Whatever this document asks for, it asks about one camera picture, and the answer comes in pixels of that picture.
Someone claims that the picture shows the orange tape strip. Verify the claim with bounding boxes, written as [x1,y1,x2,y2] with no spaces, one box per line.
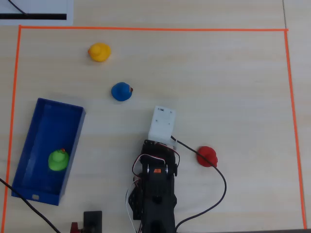
[284,29,307,230]
[1,25,22,233]
[18,25,289,33]

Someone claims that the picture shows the thin black cable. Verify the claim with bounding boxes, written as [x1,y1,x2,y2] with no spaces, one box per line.
[8,0,29,17]

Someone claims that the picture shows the red rubber duck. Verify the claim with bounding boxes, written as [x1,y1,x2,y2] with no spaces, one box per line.
[196,146,219,168]

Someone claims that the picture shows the long black cable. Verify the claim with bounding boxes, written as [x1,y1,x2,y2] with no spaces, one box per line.
[0,178,61,233]

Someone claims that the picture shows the black camera cable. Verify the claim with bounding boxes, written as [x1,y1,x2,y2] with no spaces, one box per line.
[171,135,228,233]

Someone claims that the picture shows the blue rubber duck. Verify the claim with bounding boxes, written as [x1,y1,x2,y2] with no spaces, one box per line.
[111,82,134,102]

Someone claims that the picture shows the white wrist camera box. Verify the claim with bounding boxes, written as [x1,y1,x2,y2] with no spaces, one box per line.
[147,105,177,146]

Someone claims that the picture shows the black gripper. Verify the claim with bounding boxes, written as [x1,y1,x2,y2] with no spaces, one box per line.
[143,139,178,159]

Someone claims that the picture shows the green rubber duck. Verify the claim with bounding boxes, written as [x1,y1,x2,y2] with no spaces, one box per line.
[48,148,70,172]

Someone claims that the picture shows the yellow rubber duck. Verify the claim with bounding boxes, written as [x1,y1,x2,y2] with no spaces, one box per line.
[87,42,112,63]

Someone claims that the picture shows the blue plastic box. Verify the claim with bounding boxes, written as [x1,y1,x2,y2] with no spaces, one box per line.
[11,97,87,206]

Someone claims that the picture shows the red white servo wires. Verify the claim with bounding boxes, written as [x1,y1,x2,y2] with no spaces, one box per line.
[125,143,181,231]

